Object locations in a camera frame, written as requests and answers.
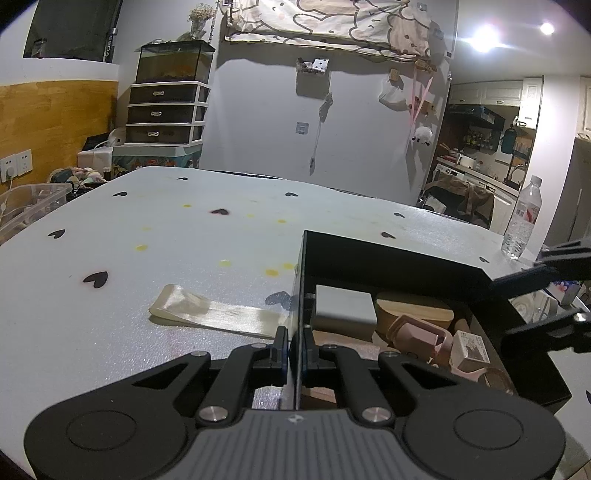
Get clear plastic bin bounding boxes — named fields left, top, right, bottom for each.
left=0, top=183, right=74, bottom=243

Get white rectangular box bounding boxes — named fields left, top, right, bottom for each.
left=315, top=285, right=378, bottom=327

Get white washing machine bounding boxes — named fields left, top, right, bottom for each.
left=433, top=159, right=467, bottom=181

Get white plush sheep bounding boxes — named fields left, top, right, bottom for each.
left=410, top=124, right=435, bottom=147

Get black cardboard box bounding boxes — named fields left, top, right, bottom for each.
left=290, top=229, right=574, bottom=414

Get oval wooden box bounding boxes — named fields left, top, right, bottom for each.
left=376, top=292, right=456, bottom=334

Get white kitchen cabinets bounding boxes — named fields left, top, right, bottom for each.
left=449, top=78, right=544, bottom=130

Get floral tissue box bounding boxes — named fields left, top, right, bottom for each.
left=551, top=280, right=583, bottom=306

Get chair with brown cloth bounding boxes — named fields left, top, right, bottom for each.
left=422, top=177, right=495, bottom=230

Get white drawer unit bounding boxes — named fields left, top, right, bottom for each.
left=125, top=82, right=211, bottom=147

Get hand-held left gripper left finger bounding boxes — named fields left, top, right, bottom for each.
left=127, top=326, right=289, bottom=426

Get glass fish tank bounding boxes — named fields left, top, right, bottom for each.
left=135, top=39, right=217, bottom=85

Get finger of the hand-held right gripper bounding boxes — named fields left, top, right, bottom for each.
left=501, top=309, right=591, bottom=356
left=491, top=239, right=591, bottom=299

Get white wall sockets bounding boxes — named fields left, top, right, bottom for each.
left=0, top=148, right=34, bottom=182

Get clear water bottle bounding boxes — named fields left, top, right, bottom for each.
left=501, top=174, right=544, bottom=260

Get wooden wall panel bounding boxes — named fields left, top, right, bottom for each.
left=0, top=79, right=119, bottom=190

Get white appliance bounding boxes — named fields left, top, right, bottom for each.
left=76, top=128, right=127, bottom=168

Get dark window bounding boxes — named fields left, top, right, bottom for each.
left=23, top=0, right=122, bottom=64

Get translucent tape strip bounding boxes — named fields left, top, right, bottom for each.
left=148, top=283, right=292, bottom=340

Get small wall shelf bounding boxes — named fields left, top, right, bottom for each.
left=296, top=56, right=331, bottom=75

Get grey hanging toy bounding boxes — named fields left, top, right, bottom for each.
left=309, top=92, right=334, bottom=174

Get pink cosmetic bottle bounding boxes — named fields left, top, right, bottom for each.
left=387, top=314, right=456, bottom=366

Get round beige jar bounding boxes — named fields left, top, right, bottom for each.
left=480, top=368, right=516, bottom=396

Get white hanging bag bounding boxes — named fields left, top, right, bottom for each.
left=378, top=78, right=407, bottom=112

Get dried flower bouquet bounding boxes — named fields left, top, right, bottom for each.
left=187, top=3, right=218, bottom=40

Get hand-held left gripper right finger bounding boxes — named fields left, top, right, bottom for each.
left=303, top=331, right=465, bottom=425

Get pink hanging sticks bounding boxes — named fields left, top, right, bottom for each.
left=406, top=69, right=435, bottom=153

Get pile of plush toys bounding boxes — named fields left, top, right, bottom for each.
left=48, top=167, right=105, bottom=186

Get printed cartoon cloth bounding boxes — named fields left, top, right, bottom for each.
left=224, top=0, right=437, bottom=61

